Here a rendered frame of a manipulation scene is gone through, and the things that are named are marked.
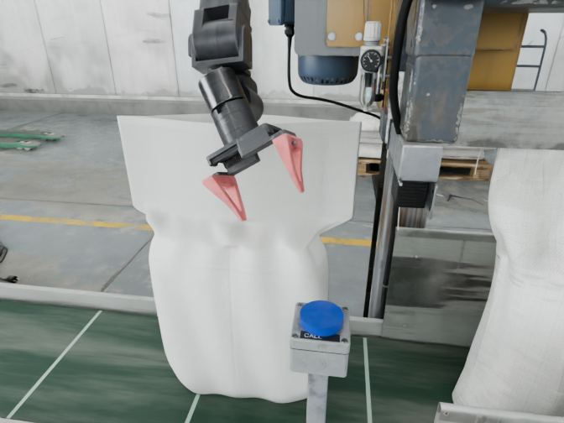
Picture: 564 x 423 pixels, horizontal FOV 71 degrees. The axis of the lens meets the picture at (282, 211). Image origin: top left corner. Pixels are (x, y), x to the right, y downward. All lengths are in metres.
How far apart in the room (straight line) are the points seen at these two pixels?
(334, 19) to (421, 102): 0.42
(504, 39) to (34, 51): 6.92
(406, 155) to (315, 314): 0.25
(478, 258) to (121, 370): 0.99
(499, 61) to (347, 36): 0.30
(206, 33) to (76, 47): 6.34
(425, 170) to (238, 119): 0.27
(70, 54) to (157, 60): 1.34
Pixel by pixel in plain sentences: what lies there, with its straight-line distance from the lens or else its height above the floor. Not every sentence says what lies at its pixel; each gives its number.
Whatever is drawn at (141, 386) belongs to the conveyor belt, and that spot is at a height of 0.38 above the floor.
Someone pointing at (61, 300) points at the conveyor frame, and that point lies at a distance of 1.53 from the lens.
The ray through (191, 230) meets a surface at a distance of 0.84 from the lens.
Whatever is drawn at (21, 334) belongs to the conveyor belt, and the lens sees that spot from 1.45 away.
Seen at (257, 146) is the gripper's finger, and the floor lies 1.07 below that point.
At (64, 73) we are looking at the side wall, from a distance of 7.11.
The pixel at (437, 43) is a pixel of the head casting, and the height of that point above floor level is 1.19.
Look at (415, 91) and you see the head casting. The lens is 0.57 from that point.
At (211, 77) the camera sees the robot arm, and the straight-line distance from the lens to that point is 0.58.
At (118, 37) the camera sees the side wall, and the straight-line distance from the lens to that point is 6.56.
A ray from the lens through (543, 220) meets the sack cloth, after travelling 0.85.
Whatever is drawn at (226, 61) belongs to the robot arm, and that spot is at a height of 1.17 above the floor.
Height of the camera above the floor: 1.21
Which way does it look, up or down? 25 degrees down
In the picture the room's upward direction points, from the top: straight up
